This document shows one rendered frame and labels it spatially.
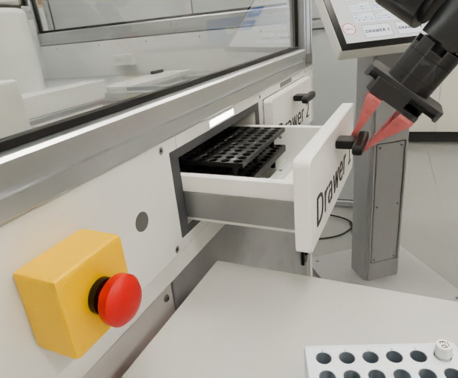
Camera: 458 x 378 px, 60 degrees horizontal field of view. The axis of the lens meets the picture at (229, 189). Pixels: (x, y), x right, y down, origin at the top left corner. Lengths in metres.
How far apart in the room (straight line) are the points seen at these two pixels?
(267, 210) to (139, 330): 0.20
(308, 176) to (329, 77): 1.87
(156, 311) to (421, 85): 0.41
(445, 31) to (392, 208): 1.19
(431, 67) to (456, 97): 3.11
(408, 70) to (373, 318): 0.28
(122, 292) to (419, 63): 0.40
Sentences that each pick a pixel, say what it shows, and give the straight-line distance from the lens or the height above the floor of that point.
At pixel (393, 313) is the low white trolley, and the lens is 0.48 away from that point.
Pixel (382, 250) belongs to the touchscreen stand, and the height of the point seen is 0.17.
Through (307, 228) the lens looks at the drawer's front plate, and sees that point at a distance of 0.43.
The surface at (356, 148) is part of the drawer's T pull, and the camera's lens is 0.50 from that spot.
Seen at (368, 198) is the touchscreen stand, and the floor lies 0.41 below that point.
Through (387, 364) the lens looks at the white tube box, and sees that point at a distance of 0.37.
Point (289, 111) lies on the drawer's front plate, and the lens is 0.84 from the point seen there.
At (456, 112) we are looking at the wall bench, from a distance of 3.65.
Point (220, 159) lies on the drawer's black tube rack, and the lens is 0.52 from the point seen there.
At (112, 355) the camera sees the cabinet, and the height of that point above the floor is 0.75.
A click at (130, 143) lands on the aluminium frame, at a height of 0.96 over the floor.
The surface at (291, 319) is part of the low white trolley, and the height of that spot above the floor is 0.76.
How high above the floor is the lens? 1.06
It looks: 22 degrees down
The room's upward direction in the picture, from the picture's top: 6 degrees counter-clockwise
